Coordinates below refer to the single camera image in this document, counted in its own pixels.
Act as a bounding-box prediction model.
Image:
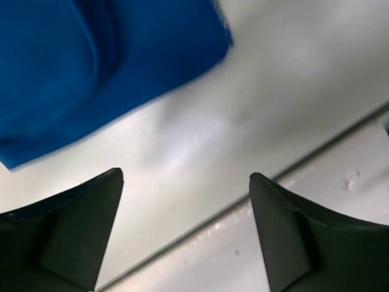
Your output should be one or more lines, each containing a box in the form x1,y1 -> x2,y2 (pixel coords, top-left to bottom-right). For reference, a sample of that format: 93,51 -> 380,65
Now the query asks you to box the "blue jacket with white lining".
1,0 -> 233,169

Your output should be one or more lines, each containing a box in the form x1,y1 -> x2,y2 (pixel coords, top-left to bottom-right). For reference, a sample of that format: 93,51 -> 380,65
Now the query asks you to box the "white taped cover panel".
103,106 -> 388,291

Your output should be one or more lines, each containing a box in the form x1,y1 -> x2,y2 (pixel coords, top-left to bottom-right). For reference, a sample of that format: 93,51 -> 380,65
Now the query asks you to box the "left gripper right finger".
249,173 -> 388,291

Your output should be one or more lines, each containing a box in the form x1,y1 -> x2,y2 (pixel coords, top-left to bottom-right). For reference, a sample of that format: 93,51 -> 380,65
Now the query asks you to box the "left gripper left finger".
1,168 -> 123,292

